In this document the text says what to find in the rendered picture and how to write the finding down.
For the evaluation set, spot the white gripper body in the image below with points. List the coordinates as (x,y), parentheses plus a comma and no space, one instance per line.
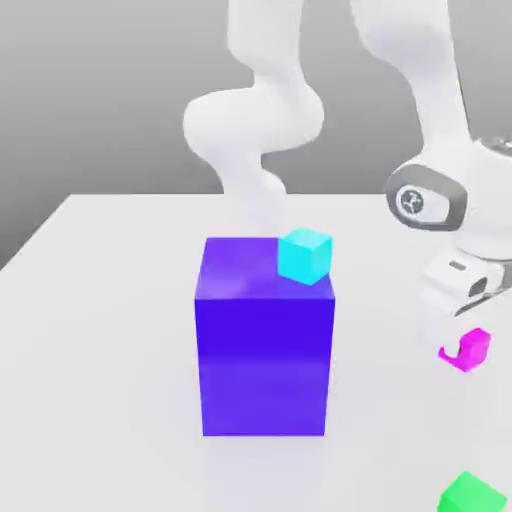
(438,320)

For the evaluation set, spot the small magenta cube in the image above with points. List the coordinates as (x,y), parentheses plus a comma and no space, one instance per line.
(474,352)

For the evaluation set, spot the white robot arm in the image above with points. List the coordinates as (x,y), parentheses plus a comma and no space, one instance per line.
(256,120)

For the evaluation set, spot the small cyan cube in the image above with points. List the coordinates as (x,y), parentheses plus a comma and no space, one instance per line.
(302,256)

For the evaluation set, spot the small green cube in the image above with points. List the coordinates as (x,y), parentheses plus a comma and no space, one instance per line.
(470,496)

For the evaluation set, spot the large purple box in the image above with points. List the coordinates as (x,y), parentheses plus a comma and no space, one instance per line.
(264,360)

